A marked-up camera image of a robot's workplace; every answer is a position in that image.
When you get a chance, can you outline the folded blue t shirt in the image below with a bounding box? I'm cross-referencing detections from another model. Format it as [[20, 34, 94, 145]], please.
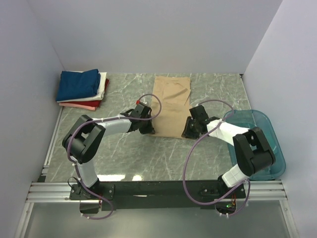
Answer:
[[55, 69, 101, 101]]

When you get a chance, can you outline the folded pink t shirt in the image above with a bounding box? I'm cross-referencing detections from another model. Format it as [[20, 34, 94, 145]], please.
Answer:
[[59, 103, 97, 111]]

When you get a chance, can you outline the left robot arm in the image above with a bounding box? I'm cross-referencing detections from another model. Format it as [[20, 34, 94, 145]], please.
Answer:
[[62, 102, 155, 199]]

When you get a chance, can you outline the beige t shirt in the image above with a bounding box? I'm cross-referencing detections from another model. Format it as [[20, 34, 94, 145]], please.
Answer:
[[151, 76, 191, 139]]

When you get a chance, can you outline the black base beam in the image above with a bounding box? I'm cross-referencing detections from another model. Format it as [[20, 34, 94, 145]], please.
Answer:
[[69, 180, 246, 214]]

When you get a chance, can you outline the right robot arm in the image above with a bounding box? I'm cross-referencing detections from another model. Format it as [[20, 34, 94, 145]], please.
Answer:
[[182, 105, 276, 198]]

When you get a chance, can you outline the teal plastic bin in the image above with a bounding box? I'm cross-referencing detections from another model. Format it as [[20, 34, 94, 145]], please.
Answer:
[[224, 110, 286, 181]]

